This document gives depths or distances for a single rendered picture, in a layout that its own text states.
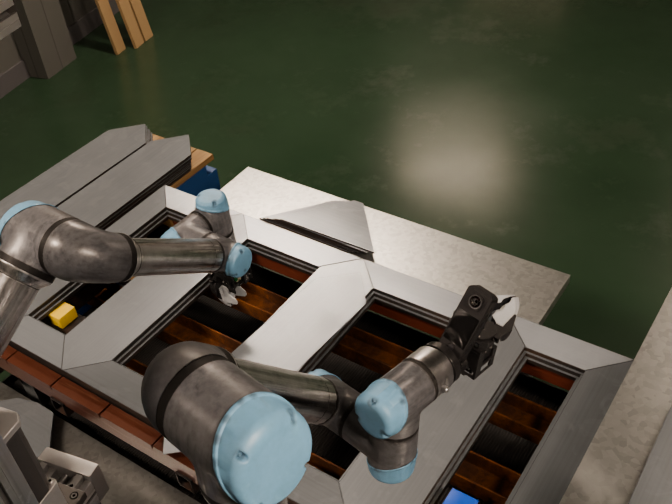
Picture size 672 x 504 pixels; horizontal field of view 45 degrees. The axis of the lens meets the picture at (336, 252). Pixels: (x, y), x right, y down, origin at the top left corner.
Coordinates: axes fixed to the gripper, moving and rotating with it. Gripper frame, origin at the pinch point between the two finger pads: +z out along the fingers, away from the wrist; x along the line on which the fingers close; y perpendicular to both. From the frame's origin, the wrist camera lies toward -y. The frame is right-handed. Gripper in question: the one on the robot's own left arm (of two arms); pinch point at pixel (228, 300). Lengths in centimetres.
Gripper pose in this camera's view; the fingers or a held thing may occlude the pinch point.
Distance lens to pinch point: 217.7
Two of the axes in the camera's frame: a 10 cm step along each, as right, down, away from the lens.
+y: 8.3, 3.1, -4.7
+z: 0.8, 7.6, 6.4
